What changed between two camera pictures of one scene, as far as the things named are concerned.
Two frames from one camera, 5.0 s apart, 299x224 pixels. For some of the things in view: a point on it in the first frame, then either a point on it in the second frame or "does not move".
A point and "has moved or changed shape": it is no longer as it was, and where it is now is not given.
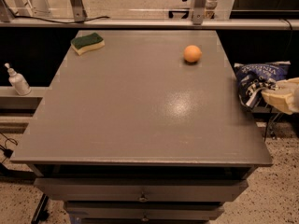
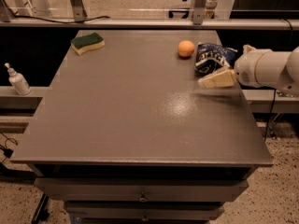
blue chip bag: [254, 77] has moved or changed shape
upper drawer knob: [143, 198] does not move
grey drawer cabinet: [142, 127] does not move
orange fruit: [192, 53] → [186, 48]
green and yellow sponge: [81, 45] does not move
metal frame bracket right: [199, 3] does not move
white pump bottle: [18, 81] does not move
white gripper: [280, 99] → [248, 67]
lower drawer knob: [145, 219] does not move
